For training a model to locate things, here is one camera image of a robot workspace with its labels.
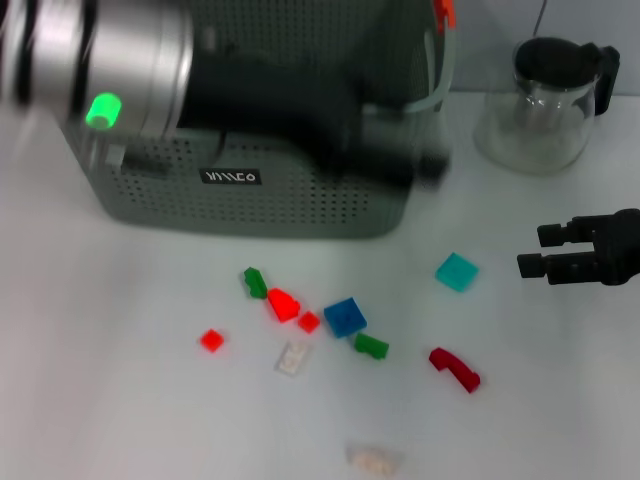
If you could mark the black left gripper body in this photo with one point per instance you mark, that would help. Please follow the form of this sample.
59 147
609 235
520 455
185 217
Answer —
280 100

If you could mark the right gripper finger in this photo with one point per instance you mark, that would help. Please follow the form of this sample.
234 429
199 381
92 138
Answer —
532 265
552 234

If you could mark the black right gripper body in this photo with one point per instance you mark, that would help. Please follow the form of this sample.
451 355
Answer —
620 250

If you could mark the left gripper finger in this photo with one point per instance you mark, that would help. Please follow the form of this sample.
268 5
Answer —
434 167

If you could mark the grey-green perforated storage bin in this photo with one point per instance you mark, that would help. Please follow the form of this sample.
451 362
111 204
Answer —
300 210

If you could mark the teal square plate brick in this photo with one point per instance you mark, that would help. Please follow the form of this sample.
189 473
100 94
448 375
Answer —
456 271

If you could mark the glass pitcher with black lid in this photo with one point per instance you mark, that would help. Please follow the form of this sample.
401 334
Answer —
535 135

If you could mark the dark red curved brick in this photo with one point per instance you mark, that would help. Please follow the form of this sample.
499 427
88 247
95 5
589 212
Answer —
457 372

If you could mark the blue square plate brick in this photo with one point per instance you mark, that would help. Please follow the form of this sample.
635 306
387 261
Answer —
345 317

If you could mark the green toy brick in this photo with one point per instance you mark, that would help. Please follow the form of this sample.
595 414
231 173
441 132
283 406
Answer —
256 285
370 346

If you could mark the small red square brick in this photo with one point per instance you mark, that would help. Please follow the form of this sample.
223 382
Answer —
212 341
309 321

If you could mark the large red sloped brick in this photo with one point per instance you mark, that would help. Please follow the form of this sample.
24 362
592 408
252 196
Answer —
281 305

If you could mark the white flat plate brick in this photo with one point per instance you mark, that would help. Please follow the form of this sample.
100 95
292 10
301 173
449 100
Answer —
292 358

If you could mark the white long studded brick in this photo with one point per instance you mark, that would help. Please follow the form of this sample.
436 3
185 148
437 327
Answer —
372 460

